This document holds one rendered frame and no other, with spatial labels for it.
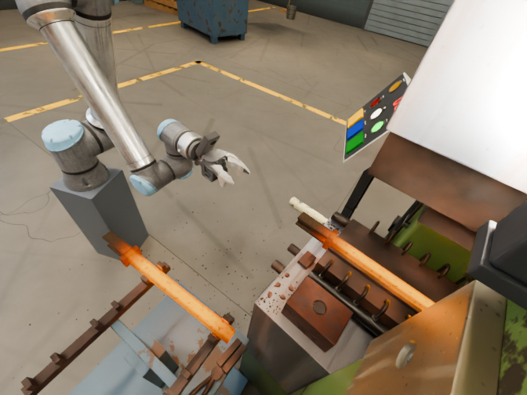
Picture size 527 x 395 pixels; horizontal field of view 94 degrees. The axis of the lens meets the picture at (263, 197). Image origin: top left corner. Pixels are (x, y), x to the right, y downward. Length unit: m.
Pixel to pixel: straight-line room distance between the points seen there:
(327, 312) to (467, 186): 0.35
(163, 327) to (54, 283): 1.13
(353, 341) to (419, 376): 0.45
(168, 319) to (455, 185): 0.81
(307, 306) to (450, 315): 0.38
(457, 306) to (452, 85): 0.19
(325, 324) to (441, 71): 0.46
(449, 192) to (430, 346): 0.22
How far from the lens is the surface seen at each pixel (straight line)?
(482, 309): 0.22
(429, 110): 0.30
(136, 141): 0.91
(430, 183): 0.39
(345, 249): 0.63
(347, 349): 0.65
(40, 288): 1.95
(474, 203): 0.40
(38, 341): 1.81
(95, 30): 1.05
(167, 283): 0.64
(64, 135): 1.28
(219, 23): 5.46
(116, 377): 0.90
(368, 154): 0.95
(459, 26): 0.29
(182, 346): 0.87
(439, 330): 0.23
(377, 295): 0.63
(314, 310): 0.58
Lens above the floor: 1.50
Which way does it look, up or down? 47 degrees down
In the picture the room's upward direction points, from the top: 9 degrees clockwise
